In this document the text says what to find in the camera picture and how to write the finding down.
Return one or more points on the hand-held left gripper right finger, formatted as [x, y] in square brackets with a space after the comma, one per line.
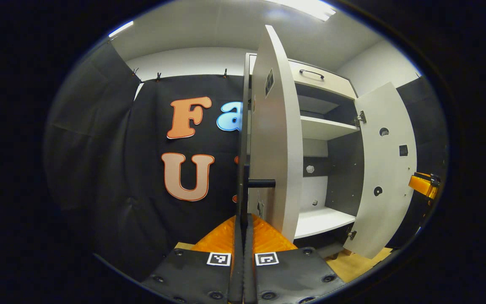
[248, 270]

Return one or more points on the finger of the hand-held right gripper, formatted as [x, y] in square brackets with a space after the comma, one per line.
[422, 185]

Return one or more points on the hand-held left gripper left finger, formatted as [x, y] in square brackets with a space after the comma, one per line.
[235, 270]

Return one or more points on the headphone sticker shoe cabinet door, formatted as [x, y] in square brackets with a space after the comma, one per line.
[386, 169]

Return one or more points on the beige double-door shoe cabinet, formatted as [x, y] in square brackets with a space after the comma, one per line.
[344, 177]

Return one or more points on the camera sticker shoe cabinet door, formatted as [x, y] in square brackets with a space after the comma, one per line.
[274, 139]

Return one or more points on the metal door hinge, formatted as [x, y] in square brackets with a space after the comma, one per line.
[360, 118]
[352, 234]

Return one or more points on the white cabinet shelf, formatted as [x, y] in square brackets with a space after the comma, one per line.
[321, 221]
[323, 127]

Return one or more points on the beige cabinet flap panel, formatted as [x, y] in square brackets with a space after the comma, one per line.
[336, 84]

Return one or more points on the black backdrop cloth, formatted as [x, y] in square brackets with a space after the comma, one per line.
[430, 126]
[87, 126]
[150, 126]

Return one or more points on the ceiling light strip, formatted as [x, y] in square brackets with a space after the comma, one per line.
[306, 6]
[120, 28]

